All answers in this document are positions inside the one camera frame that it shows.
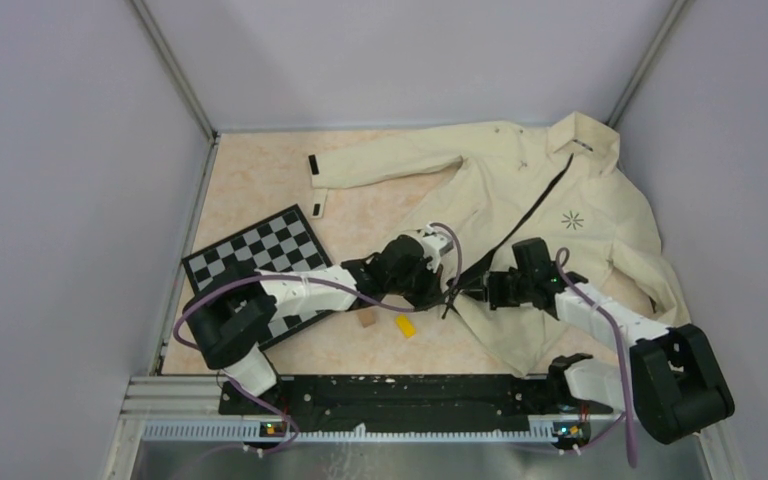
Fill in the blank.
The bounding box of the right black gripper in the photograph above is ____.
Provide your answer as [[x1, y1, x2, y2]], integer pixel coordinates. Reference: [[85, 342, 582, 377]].
[[459, 269, 534, 309]]

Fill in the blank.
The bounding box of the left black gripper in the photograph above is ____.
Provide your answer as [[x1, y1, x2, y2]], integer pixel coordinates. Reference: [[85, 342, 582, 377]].
[[386, 254, 443, 311]]

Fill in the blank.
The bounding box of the cream zip-up jacket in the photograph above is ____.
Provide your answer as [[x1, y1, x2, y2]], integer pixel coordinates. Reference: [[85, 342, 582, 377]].
[[308, 111, 692, 378]]

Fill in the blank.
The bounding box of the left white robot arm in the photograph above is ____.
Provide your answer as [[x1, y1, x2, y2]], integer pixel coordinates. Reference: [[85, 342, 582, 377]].
[[176, 223, 463, 414]]

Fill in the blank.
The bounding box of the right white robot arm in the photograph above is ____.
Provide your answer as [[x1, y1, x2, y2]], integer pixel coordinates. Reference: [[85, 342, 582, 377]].
[[452, 238, 735, 445]]

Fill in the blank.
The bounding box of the yellow rectangular block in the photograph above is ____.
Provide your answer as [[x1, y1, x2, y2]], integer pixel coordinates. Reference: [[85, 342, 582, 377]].
[[395, 315, 417, 338]]

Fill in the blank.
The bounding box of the small wooden letter cube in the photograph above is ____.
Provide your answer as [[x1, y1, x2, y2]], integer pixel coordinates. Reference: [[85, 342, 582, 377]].
[[356, 310, 377, 328]]

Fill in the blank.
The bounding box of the black white checkerboard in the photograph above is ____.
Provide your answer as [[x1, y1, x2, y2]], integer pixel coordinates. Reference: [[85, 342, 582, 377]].
[[181, 204, 344, 352]]

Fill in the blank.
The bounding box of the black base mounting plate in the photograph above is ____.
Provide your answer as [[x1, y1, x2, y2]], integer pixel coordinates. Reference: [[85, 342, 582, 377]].
[[218, 374, 614, 435]]

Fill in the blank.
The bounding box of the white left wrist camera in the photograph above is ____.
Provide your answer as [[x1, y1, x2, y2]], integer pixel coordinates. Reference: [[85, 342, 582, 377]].
[[418, 225, 454, 272]]

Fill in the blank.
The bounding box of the grey slotted cable duct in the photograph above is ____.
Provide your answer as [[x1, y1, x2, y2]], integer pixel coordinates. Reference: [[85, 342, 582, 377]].
[[142, 420, 557, 443]]

